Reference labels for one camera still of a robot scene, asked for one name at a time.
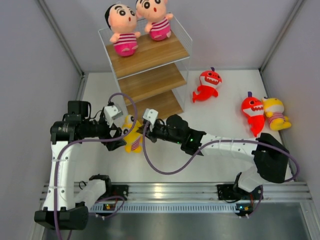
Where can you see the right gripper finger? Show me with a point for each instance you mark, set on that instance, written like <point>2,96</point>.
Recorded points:
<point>151,137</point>
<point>144,128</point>

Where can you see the boy plush doll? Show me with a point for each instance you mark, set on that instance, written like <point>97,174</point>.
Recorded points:
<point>158,19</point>
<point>122,21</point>

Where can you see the yellow plush toy right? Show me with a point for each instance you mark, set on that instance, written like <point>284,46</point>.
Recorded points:
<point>274,111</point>

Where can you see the aluminium frame post left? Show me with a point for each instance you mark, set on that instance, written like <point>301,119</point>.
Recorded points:
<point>59,34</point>

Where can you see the aluminium frame post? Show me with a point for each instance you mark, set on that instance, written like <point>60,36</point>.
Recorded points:
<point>289,20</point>
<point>59,34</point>

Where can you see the yellow plush toy striped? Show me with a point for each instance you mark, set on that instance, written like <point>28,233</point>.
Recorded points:
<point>133,139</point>

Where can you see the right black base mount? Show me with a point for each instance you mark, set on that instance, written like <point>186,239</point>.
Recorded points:
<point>231,194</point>

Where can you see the red shark plush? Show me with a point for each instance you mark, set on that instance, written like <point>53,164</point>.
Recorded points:
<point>209,81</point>
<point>253,109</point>

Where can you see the aluminium mounting rail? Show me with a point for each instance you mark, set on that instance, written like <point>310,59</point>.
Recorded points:
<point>198,197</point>

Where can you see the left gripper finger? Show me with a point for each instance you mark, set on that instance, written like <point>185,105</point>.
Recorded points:
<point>115,131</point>
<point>113,145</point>

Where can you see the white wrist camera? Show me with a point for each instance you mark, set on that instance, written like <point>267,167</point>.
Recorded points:
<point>150,115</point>
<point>111,113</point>

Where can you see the white wire wooden shelf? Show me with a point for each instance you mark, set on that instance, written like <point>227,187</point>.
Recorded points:
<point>156,75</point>

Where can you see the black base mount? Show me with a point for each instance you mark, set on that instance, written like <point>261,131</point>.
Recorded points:
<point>116,190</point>
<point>231,194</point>

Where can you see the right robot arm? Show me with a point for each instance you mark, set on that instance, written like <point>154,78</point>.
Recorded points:
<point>267,156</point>

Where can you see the red shark plush right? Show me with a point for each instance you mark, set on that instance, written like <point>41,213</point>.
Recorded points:
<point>253,109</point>

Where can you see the aluminium frame post right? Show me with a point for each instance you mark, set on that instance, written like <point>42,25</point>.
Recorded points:
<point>289,20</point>

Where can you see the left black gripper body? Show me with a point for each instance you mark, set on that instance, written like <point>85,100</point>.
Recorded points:
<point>100,128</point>

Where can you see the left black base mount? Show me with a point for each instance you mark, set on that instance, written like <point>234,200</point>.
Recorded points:
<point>116,190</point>

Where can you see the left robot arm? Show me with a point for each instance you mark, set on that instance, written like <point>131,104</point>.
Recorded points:
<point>62,208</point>

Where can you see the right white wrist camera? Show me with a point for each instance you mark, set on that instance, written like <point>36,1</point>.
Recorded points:
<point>150,115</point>

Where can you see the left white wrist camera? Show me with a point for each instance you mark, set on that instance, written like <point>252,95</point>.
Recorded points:
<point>111,113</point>

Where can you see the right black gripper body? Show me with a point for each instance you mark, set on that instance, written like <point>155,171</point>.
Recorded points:
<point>161,131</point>

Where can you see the red shark plush left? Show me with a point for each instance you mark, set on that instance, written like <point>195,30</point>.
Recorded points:
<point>209,81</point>

